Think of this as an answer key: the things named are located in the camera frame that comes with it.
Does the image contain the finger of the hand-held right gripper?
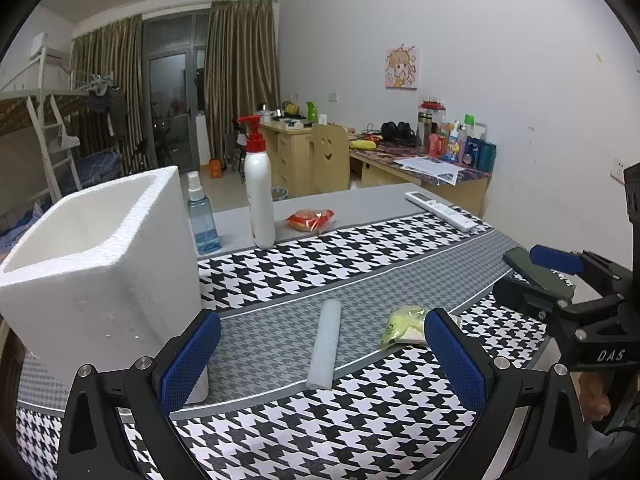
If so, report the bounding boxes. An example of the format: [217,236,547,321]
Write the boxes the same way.
[530,244,626,306]
[492,277,583,343]

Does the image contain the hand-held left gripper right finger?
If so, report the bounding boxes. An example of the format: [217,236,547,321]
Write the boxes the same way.
[424,307,591,480]

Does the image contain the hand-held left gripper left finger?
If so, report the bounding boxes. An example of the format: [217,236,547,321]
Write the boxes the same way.
[59,308,222,480]

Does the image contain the yellow-green plastic bag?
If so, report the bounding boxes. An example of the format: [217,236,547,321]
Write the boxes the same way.
[380,305,431,348]

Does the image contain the white foam box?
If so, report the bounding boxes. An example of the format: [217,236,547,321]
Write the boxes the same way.
[0,165,210,406]

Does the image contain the white translucent stick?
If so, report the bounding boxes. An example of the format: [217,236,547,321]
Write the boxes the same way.
[306,299,342,390]

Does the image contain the person's right forearm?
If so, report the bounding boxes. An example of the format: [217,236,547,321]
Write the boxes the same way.
[587,425,640,480]

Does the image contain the person's right hand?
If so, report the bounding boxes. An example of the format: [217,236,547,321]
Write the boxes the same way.
[575,372,626,423]

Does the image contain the black smartphone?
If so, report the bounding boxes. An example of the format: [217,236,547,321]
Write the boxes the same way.
[503,247,576,296]

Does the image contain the white remote control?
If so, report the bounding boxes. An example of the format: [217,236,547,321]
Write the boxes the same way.
[405,191,478,233]

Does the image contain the blue spray bottle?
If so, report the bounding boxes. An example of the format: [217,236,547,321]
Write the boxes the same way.
[186,171,222,255]

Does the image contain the cluster of toiletry bottles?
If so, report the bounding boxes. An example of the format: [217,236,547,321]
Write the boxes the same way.
[417,97,498,171]

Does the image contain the white paper sheets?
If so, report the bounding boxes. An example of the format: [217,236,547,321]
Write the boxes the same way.
[394,155,461,186]

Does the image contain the white pump lotion bottle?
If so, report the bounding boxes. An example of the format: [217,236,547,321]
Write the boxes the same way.
[236,115,277,249]

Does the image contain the red snack packet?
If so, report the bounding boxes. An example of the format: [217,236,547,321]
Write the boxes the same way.
[286,208,335,235]

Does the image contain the wooden desk with patterned cloth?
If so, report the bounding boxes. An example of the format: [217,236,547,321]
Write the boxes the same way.
[349,142,493,218]

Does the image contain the black headphones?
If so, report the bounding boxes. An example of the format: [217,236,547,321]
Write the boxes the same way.
[381,121,418,147]

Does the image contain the blue plaid mattress cover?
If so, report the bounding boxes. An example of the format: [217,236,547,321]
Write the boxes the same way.
[70,152,123,186]

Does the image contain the blue plaid quilt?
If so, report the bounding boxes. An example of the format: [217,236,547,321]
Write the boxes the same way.
[0,205,43,256]

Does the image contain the white cabinet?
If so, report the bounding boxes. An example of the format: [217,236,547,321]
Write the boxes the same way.
[192,114,211,168]

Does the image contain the light wooden desk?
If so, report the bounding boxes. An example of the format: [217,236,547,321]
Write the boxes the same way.
[260,120,356,198]

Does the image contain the wooden smiley chair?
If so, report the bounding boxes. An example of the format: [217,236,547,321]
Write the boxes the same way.
[312,122,351,195]

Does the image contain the white metal bunk bed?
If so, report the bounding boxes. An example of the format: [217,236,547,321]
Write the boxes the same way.
[25,45,131,203]

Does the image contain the glass balcony door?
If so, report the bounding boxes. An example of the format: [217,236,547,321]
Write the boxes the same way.
[142,12,211,171]

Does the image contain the hanging dark clothes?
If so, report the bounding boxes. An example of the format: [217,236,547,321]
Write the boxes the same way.
[85,77,128,138]

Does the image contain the brown curtain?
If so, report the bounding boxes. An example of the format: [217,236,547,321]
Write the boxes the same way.
[205,0,281,163]
[70,15,146,171]

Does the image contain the white air conditioner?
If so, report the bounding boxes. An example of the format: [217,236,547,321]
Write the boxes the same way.
[29,32,68,58]

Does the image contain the pink wall poster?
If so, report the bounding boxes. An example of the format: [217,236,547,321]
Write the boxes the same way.
[384,46,420,90]

